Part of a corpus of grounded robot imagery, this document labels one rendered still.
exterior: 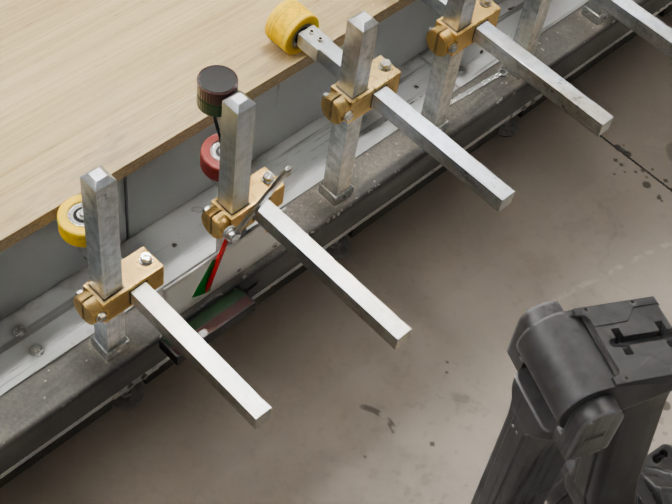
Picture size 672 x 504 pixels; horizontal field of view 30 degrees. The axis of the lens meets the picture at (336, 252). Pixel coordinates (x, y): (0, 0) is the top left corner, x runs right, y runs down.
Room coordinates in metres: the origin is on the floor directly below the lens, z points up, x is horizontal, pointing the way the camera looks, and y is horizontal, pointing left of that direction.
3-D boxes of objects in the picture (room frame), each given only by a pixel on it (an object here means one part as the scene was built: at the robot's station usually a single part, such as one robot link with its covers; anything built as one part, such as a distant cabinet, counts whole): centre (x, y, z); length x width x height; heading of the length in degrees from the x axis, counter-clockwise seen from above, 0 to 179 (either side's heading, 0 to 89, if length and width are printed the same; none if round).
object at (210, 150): (1.30, 0.20, 0.85); 0.08 x 0.08 x 0.11
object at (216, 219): (1.25, 0.16, 0.85); 0.14 x 0.06 x 0.05; 142
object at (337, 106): (1.44, 0.01, 0.95); 0.14 x 0.06 x 0.05; 142
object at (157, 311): (1.01, 0.23, 0.84); 0.43 x 0.03 x 0.04; 52
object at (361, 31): (1.43, 0.02, 0.89); 0.04 x 0.04 x 0.48; 52
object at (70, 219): (1.13, 0.39, 0.85); 0.08 x 0.08 x 0.11
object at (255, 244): (1.19, 0.17, 0.75); 0.26 x 0.01 x 0.10; 142
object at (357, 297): (1.18, 0.05, 0.84); 0.43 x 0.03 x 0.04; 52
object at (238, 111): (1.23, 0.17, 0.87); 0.04 x 0.04 x 0.48; 52
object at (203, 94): (1.26, 0.21, 1.10); 0.06 x 0.06 x 0.02
